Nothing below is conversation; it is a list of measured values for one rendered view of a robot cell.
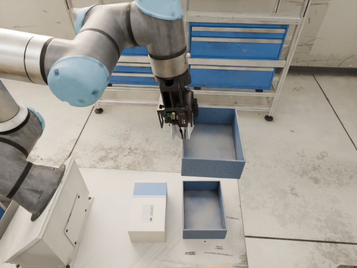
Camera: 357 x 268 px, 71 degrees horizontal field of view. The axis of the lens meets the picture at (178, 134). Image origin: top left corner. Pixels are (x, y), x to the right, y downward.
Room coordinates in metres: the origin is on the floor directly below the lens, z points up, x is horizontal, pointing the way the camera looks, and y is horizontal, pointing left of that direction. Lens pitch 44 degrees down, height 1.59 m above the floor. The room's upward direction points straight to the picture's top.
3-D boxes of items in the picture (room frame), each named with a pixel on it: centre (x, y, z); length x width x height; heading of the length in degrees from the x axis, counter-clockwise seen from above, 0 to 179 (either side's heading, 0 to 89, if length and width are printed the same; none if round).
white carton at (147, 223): (0.46, 0.11, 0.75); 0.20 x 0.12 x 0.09; 0
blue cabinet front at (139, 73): (1.91, 0.36, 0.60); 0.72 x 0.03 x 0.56; 86
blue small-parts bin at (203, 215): (0.47, -0.09, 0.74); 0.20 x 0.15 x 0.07; 0
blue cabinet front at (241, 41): (1.86, -0.44, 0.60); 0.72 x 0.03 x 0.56; 86
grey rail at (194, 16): (1.92, -0.04, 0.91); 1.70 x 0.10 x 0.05; 86
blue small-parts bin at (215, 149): (0.48, -0.09, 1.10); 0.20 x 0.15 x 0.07; 177
